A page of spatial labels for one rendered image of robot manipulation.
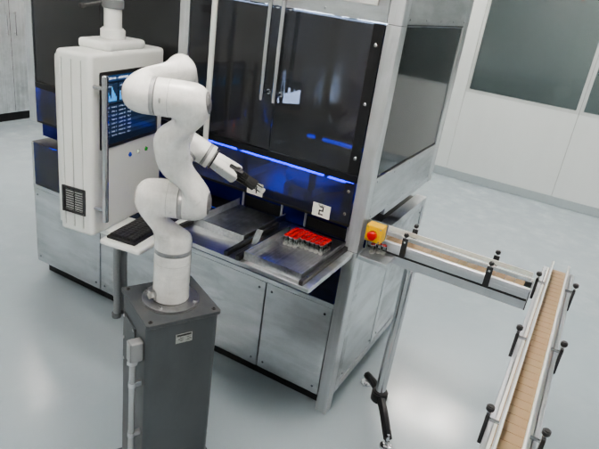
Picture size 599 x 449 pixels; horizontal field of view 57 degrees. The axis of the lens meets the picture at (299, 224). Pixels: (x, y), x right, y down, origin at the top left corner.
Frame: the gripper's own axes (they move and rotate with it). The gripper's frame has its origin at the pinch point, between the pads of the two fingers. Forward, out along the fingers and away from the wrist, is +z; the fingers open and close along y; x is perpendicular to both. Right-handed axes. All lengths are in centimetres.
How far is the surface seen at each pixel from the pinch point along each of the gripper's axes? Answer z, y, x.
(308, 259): 39.1, -23.5, -7.4
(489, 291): 105, 0, 16
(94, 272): -32, -160, -54
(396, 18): 12, 18, 76
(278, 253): 28.1, -28.6, -10.8
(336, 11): -6, 2, 74
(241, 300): 36, -84, -31
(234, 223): 10, -54, -5
